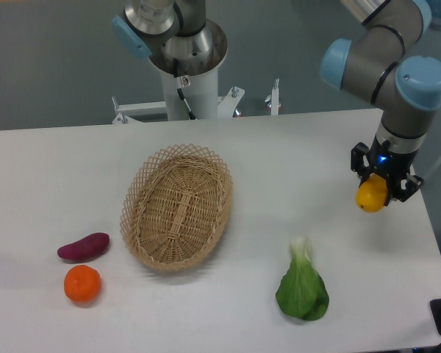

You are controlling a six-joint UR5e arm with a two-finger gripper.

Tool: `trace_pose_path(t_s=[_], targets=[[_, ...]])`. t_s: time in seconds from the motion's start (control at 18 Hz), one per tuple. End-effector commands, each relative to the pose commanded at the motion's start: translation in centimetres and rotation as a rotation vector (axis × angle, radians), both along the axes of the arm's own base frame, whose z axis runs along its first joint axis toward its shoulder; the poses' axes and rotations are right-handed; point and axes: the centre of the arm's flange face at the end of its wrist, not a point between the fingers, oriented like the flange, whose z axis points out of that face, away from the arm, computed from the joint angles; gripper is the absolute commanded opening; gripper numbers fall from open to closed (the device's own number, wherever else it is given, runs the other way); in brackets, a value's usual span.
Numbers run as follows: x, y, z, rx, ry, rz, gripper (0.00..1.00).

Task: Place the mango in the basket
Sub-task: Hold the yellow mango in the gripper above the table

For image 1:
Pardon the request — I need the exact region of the yellow mango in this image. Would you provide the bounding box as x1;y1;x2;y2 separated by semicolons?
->
355;174;388;213

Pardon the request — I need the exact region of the white frame bracket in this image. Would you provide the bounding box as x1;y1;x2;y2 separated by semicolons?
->
111;96;168;124

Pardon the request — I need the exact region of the woven wicker basket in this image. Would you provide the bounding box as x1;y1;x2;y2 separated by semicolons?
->
120;144;233;271

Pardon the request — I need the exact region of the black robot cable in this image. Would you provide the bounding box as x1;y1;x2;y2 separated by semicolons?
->
171;58;198;121

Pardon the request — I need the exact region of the purple sweet potato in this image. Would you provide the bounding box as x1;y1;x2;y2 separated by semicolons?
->
57;232;110;262

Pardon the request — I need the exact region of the green bok choy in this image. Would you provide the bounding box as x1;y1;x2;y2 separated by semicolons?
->
276;237;330;321

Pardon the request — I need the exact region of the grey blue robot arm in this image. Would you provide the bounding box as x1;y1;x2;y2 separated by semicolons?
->
112;1;441;213

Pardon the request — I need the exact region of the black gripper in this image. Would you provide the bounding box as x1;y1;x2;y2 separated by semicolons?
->
351;138;424;207

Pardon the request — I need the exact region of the orange tangerine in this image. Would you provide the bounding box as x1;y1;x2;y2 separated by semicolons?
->
63;265;101;303

